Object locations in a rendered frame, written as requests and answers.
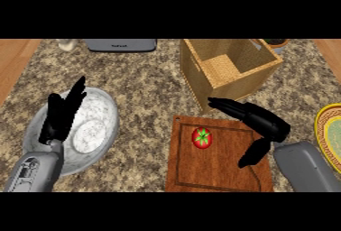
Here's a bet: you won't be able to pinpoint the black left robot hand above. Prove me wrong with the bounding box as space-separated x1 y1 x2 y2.
36 75 88 146

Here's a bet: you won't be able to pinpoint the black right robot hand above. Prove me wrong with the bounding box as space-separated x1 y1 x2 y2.
206 97 292 169

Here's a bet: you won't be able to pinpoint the red tomato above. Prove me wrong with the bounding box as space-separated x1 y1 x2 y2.
190 126 212 150

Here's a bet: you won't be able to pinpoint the brown wooden cutting board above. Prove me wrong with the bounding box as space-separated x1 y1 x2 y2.
163 115 276 193

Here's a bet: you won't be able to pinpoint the tan wicker square basket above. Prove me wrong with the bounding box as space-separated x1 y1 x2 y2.
178 39 284 115

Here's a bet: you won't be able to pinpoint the white marble bowl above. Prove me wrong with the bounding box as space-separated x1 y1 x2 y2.
20 87 121 178

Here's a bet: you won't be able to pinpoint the yellow green plate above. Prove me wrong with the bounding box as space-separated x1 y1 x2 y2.
312 103 341 175

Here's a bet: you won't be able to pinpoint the cream white bottle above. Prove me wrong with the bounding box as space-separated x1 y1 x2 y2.
56 39 78 52

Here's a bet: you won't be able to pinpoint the terracotta plant pot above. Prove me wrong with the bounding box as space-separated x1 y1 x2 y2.
258 39 290 49

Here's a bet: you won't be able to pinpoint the grey flat appliance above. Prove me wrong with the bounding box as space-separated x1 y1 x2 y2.
82 39 157 53

